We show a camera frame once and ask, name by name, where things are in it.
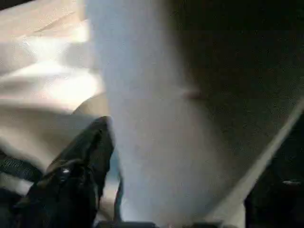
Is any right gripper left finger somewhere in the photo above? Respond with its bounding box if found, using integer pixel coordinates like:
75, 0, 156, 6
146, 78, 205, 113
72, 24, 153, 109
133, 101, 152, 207
13, 115, 116, 228

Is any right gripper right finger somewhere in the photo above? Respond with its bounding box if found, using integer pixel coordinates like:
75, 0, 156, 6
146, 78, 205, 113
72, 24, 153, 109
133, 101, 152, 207
244, 123, 304, 228

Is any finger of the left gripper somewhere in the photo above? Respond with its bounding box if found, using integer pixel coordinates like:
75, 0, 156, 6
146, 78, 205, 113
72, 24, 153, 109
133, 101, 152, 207
0, 149, 46, 189

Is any white plastic table top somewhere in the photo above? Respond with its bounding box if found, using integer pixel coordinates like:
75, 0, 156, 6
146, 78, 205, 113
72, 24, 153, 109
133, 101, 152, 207
0, 0, 124, 214

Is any white plastic table leg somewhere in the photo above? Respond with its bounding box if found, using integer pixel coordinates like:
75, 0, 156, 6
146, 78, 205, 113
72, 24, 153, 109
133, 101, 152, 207
85, 0, 304, 226

